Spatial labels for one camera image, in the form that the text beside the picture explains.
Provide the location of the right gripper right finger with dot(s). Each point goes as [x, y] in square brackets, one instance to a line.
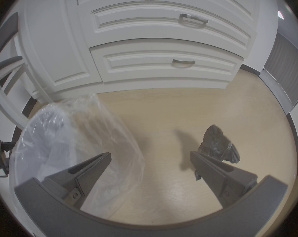
[213, 174]

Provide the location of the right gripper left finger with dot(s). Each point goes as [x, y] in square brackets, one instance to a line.
[89, 174]

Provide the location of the black plastic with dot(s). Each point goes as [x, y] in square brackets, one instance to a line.
[215, 142]

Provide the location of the clear plastic bag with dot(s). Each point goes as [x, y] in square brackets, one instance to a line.
[114, 137]

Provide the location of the white trash bin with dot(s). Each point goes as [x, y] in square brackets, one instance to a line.
[40, 122]

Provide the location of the white wardrobe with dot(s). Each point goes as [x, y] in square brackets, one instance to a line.
[163, 53]

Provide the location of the white chair grey cushions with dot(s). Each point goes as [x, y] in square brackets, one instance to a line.
[5, 33]

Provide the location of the ceiling light panel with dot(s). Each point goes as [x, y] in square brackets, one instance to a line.
[281, 15]

